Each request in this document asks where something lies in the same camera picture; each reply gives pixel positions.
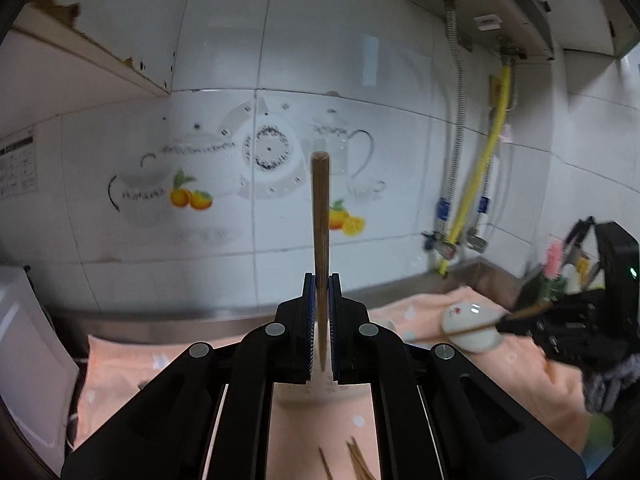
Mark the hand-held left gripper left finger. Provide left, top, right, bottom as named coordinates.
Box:
left=62, top=272, right=317, bottom=480

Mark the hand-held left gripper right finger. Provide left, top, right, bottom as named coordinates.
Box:
left=329, top=274, right=586, bottom=480

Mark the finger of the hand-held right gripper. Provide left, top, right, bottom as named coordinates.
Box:
left=497, top=289, right=604, bottom=336
left=532, top=322, right=607, bottom=367

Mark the brown wooden chopstick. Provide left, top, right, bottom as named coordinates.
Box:
left=346, top=441, right=373, bottom=480
left=318, top=446, right=337, bottom=480
left=350, top=436, right=382, bottom=480
left=310, top=152, right=331, bottom=372
left=442, top=302, right=552, bottom=337

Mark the pink brush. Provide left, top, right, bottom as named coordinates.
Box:
left=545, top=241, right=564, bottom=282

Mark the white floral plate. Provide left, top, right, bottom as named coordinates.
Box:
left=441, top=299, right=505, bottom=354

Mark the metal water valve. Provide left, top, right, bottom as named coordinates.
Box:
left=421, top=230, right=460, bottom=261
left=465, top=227, right=488, bottom=255

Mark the pink printed towel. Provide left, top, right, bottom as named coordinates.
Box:
left=69, top=285, right=603, bottom=480

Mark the white microwave oven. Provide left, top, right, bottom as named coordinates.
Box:
left=0, top=265, right=82, bottom=463

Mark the metal flexible hose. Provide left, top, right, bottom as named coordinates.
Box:
left=440, top=0, right=468, bottom=241
left=470, top=120, right=511, bottom=241

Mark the yellow gas hose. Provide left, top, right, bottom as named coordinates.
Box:
left=439, top=60, right=515, bottom=277

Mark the printed wall chart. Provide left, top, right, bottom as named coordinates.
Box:
left=0, top=127, right=39, bottom=202

